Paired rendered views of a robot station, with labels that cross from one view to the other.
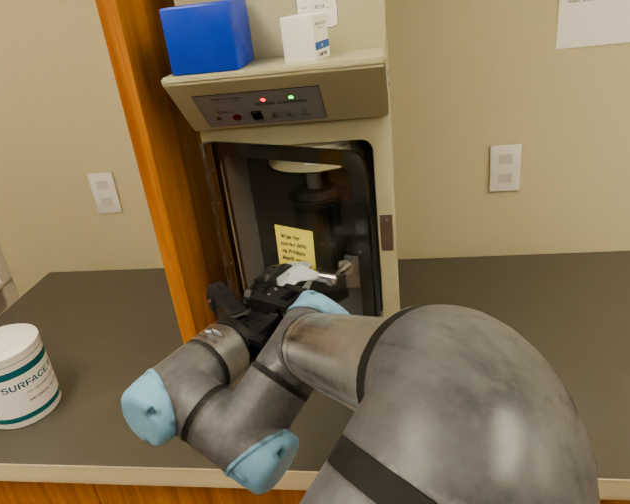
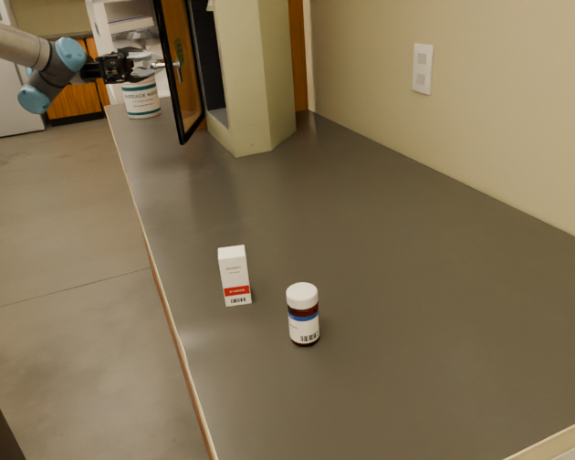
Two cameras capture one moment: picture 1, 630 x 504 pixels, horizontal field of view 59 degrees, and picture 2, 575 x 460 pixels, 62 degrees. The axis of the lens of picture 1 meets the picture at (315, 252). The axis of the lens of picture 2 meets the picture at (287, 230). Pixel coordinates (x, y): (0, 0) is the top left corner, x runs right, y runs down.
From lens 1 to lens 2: 1.38 m
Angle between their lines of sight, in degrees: 52
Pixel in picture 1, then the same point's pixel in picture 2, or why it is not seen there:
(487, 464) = not seen: outside the picture
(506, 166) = (422, 67)
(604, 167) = (491, 89)
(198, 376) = not seen: hidden behind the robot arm
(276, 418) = (33, 81)
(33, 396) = (135, 105)
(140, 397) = not seen: hidden behind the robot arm
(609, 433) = (184, 218)
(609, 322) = (330, 203)
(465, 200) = (401, 94)
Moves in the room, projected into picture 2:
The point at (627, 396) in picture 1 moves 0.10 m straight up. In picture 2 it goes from (229, 219) to (223, 175)
